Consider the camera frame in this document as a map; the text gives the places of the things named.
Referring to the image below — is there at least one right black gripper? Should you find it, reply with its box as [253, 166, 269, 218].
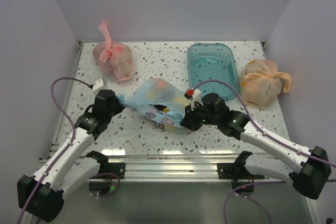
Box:
[180, 100, 220, 131]

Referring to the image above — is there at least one light blue printed plastic bag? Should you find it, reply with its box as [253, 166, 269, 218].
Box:
[117, 78, 191, 134]

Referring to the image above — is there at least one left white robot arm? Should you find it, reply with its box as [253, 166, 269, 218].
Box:
[17, 90, 125, 223]

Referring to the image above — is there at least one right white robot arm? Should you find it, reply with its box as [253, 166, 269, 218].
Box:
[180, 89, 331, 199]

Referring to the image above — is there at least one pink knotted plastic bag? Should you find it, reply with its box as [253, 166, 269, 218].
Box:
[92, 22, 134, 83]

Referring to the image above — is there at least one orange knotted plastic bag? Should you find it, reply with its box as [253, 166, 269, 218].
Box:
[239, 59, 293, 108]

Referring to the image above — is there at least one teal transparent plastic tray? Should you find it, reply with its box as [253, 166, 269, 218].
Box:
[187, 43, 240, 101]

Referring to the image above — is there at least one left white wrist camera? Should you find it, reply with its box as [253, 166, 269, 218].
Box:
[91, 77, 107, 95]

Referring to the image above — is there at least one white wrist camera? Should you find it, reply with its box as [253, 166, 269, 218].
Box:
[184, 89, 202, 110]
[91, 77, 107, 95]

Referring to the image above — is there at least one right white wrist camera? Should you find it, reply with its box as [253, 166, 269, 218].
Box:
[184, 89, 202, 110]

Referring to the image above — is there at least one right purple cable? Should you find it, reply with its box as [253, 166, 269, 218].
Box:
[191, 79, 336, 224]

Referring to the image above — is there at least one purple cable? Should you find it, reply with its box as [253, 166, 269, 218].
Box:
[191, 79, 336, 224]
[17, 77, 121, 224]

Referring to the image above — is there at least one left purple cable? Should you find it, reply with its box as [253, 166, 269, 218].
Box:
[17, 77, 121, 224]

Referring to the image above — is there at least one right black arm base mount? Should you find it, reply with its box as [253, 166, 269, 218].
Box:
[217, 151, 265, 196]

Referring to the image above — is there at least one aluminium table front rail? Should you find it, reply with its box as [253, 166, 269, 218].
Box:
[39, 153, 310, 183]

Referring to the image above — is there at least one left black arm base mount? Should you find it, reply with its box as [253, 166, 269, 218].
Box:
[86, 151, 125, 197]

